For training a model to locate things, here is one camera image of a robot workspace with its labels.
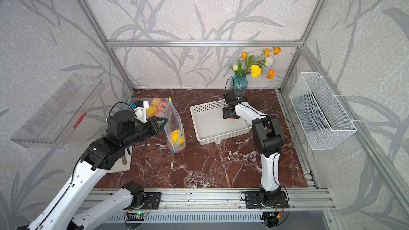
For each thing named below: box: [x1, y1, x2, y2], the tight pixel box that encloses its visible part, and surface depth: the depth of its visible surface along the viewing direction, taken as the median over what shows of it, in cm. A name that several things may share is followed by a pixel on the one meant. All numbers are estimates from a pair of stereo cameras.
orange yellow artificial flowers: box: [230, 46, 282, 80], surface depth 101 cm
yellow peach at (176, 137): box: [169, 129, 184, 146], surface depth 75 cm
